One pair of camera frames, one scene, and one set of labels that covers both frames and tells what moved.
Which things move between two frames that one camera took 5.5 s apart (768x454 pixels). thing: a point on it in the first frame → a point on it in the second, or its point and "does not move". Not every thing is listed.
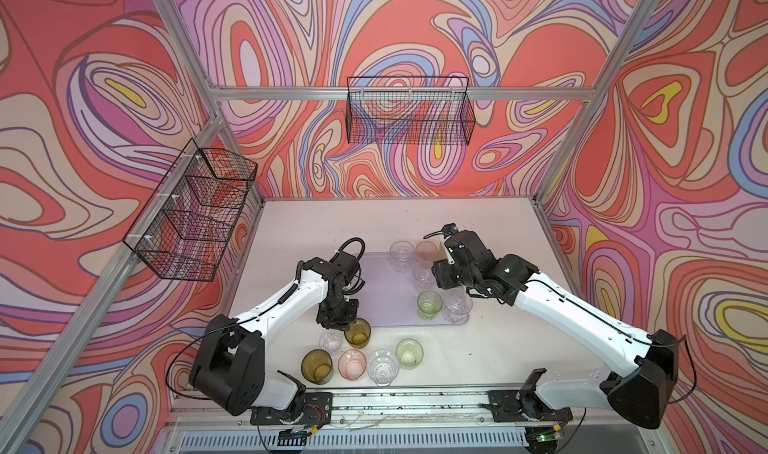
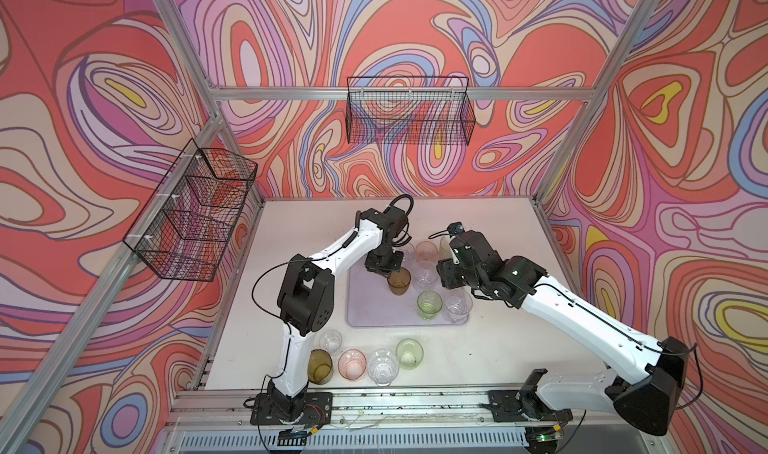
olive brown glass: x=358 y=333 → x=399 y=282
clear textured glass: x=423 y=274 does not move
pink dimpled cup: x=426 y=252 does not move
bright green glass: x=429 y=303 does not move
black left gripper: x=341 y=324 → x=374 y=268
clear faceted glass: x=457 y=305 does not move
